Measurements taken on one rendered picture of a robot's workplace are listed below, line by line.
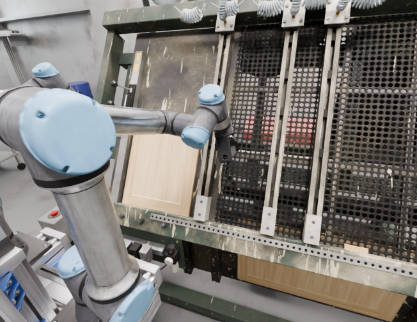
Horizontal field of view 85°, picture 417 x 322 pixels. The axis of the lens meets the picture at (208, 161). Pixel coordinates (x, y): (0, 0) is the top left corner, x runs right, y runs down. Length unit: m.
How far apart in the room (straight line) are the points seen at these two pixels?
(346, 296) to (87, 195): 1.57
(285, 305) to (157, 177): 1.32
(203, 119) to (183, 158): 0.65
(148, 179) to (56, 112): 1.07
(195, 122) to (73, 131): 0.38
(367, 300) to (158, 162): 1.43
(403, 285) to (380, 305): 0.54
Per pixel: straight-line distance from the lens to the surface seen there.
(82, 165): 0.37
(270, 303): 2.02
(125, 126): 0.61
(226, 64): 1.32
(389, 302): 1.77
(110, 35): 1.84
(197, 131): 0.65
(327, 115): 1.18
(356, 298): 1.75
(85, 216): 0.45
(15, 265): 0.86
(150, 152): 1.40
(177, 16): 1.55
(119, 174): 1.47
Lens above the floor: 1.74
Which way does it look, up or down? 28 degrees down
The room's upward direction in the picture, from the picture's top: 3 degrees counter-clockwise
